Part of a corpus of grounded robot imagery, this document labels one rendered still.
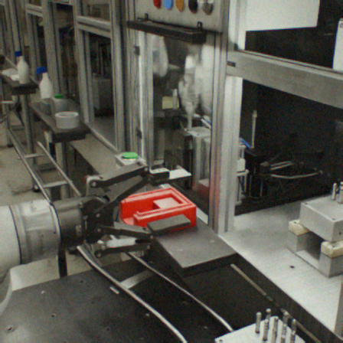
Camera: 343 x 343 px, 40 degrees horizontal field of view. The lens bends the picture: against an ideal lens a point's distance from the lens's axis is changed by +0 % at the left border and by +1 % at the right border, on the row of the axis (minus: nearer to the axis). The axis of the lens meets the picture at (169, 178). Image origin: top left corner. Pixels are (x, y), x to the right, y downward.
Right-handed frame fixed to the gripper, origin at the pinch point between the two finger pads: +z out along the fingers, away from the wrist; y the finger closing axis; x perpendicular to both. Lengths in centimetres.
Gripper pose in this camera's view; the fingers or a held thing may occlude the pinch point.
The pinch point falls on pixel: (173, 200)
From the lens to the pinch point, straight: 80.3
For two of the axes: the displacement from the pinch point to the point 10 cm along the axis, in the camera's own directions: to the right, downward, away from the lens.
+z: 8.9, -1.8, 4.1
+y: 0.0, -9.2, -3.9
